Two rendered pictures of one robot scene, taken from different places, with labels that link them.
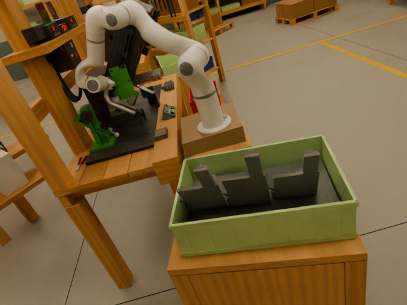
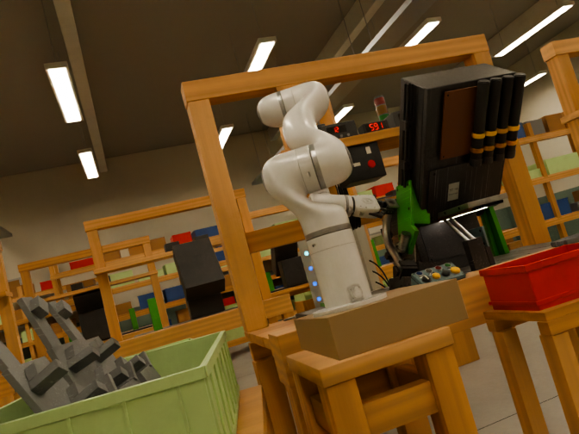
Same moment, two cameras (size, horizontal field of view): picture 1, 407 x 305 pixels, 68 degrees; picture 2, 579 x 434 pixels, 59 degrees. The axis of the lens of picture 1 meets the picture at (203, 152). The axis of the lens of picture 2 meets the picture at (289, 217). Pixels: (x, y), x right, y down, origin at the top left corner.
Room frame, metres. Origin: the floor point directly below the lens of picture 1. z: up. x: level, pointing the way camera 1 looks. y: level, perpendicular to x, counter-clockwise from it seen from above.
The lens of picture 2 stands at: (0.94, -1.30, 1.06)
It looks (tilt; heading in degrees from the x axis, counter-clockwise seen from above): 6 degrees up; 70
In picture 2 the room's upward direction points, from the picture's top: 15 degrees counter-clockwise
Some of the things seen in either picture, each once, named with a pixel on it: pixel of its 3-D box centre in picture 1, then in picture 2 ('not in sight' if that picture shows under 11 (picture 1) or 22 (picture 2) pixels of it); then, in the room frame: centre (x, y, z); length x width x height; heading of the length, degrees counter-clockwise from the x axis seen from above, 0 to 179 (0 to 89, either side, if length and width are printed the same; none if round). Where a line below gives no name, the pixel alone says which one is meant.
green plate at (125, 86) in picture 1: (123, 81); (412, 208); (2.02, 0.37, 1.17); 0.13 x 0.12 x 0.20; 176
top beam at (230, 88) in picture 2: not in sight; (345, 69); (2.12, 0.72, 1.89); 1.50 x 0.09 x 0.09; 176
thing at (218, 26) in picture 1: (209, 26); not in sight; (8.82, -1.18, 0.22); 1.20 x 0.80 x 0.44; 129
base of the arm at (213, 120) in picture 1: (209, 109); (339, 270); (1.46, -0.10, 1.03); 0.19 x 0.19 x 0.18
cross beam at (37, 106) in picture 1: (61, 86); (379, 210); (2.13, 0.79, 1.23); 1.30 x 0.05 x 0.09; 176
